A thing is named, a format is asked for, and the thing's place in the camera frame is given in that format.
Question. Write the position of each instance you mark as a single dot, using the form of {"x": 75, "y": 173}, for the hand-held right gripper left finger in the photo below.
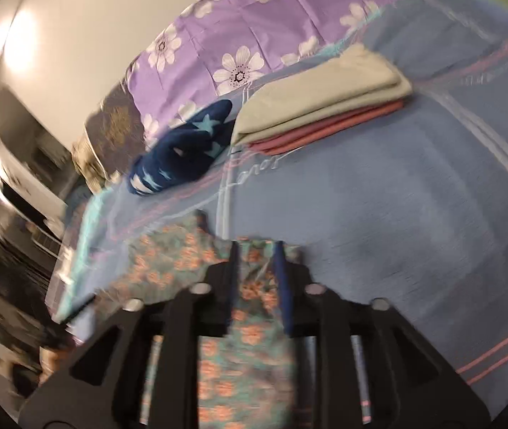
{"x": 231, "y": 277}

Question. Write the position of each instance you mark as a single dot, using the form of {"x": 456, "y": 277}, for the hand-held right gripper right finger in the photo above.
{"x": 281, "y": 286}

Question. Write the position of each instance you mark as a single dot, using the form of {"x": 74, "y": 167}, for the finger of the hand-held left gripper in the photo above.
{"x": 75, "y": 309}

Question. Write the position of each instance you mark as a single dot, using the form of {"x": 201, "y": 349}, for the floral print shirt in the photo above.
{"x": 254, "y": 344}

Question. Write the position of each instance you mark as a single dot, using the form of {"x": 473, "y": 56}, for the teal cloth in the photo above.
{"x": 84, "y": 223}

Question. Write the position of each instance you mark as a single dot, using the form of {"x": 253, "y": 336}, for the blue plaid bed sheet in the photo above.
{"x": 392, "y": 210}

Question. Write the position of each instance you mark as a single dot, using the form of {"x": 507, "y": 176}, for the navy star print blanket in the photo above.
{"x": 178, "y": 152}

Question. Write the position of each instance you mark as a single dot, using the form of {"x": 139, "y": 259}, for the pink folded cloth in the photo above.
{"x": 325, "y": 132}

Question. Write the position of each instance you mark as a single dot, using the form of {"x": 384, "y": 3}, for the dark tree print cushion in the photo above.
{"x": 111, "y": 129}

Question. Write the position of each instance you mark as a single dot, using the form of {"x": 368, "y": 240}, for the beige folded cloth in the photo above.
{"x": 325, "y": 94}

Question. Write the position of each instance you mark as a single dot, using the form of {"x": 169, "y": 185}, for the purple floral pillow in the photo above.
{"x": 245, "y": 27}

